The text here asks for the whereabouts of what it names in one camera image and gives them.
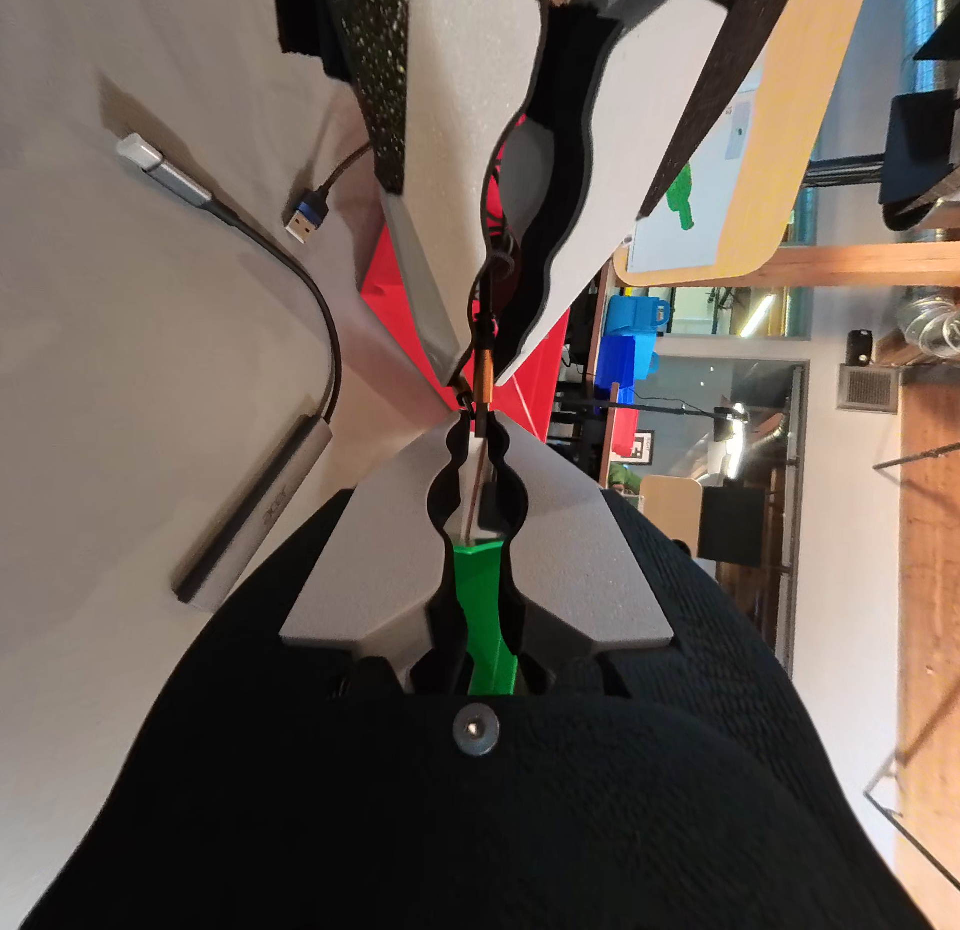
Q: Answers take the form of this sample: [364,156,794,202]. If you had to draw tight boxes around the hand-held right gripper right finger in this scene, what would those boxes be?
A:
[480,413,675,680]

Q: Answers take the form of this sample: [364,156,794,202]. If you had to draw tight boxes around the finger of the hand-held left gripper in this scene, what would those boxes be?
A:
[378,0,547,386]
[495,0,730,386]

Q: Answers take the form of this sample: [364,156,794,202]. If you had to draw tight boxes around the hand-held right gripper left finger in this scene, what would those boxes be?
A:
[279,413,481,666]

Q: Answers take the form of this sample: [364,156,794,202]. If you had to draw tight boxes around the grey usb hub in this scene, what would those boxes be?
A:
[171,413,333,609]

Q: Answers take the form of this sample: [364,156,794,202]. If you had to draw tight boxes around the thin black cable metal plug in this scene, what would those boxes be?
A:
[468,229,519,410]

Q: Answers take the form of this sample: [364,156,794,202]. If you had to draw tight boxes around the hub cable with grey plug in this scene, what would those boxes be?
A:
[116,131,345,425]

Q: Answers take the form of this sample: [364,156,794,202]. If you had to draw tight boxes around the red plastic bin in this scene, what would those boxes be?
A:
[360,139,573,445]

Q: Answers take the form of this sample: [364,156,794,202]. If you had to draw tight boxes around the rounded wooden panel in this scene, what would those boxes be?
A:
[641,474,704,545]

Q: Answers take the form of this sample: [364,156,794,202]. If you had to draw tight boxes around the green plastic bin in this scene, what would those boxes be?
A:
[452,540,519,695]

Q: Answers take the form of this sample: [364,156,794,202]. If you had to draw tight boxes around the paper sheet with green shape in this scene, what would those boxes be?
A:
[626,68,766,271]

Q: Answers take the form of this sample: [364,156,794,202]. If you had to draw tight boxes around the rounded wooden board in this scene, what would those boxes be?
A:
[615,0,875,286]

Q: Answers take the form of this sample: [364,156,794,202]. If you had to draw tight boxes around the black square panel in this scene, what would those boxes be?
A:
[697,486,766,567]

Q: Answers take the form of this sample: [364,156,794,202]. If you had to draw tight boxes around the blue plastic bins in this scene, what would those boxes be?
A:
[594,334,660,406]

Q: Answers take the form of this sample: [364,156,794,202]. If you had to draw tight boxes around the black hanging fixture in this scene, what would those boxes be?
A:
[879,90,960,230]

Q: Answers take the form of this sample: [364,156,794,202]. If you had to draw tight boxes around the silver air duct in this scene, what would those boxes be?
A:
[900,0,960,110]

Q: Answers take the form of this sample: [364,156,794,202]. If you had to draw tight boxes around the wall vent grille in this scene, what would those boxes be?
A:
[838,364,900,414]

